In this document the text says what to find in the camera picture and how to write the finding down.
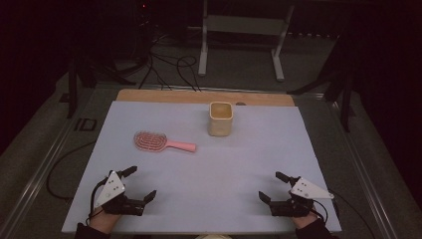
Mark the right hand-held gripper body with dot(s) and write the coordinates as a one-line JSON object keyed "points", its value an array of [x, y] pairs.
{"points": [[305, 190]]}

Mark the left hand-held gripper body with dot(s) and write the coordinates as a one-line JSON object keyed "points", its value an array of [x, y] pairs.
{"points": [[111, 191]]}

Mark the pink hairbrush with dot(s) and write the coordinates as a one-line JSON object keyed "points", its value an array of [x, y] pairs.
{"points": [[149, 141]]}

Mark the beige square cup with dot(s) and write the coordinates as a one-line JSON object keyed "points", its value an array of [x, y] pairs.
{"points": [[220, 127]]}

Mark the person's left hand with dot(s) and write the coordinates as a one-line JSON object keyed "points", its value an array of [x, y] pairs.
{"points": [[103, 219]]}

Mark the person's right hand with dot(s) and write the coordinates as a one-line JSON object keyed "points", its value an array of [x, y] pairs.
{"points": [[305, 221]]}

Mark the pale blue table mat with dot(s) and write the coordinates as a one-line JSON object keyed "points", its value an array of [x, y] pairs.
{"points": [[205, 186]]}

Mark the black stand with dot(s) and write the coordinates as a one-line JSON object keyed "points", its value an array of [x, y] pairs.
{"points": [[345, 99], [72, 89]]}

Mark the white metal stand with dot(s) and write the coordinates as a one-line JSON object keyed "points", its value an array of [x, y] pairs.
{"points": [[244, 25]]}

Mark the metal floor rail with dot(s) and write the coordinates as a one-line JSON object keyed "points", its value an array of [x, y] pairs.
{"points": [[365, 176], [43, 172]]}

